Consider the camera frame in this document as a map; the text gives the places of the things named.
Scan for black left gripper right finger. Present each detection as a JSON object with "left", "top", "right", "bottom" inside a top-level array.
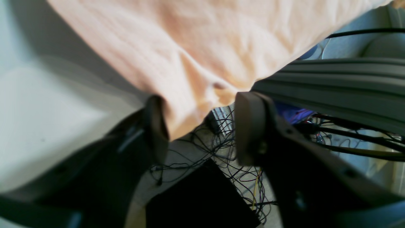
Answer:
[{"left": 235, "top": 92, "right": 405, "bottom": 228}]

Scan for black metal frame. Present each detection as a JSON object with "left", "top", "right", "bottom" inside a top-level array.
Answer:
[{"left": 252, "top": 58, "right": 405, "bottom": 136}]

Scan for black box under table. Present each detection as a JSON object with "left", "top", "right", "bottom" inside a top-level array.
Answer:
[{"left": 146, "top": 159, "right": 260, "bottom": 228}]

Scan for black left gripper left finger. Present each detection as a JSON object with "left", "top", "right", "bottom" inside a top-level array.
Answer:
[{"left": 1, "top": 96, "right": 169, "bottom": 228}]

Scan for tangled black floor cables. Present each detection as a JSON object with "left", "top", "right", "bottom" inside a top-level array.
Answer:
[{"left": 150, "top": 108, "right": 279, "bottom": 225}]

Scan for peach T-shirt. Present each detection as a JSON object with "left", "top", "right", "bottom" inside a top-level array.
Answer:
[{"left": 49, "top": 0, "right": 390, "bottom": 141}]

